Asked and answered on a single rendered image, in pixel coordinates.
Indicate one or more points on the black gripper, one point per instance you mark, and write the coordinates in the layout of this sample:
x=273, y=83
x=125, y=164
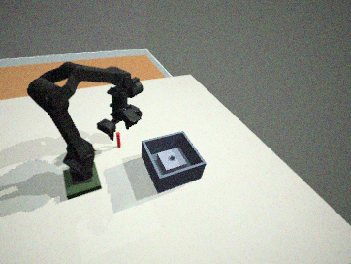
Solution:
x=108, y=126

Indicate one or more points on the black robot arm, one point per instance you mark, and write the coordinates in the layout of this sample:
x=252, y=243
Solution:
x=54, y=100

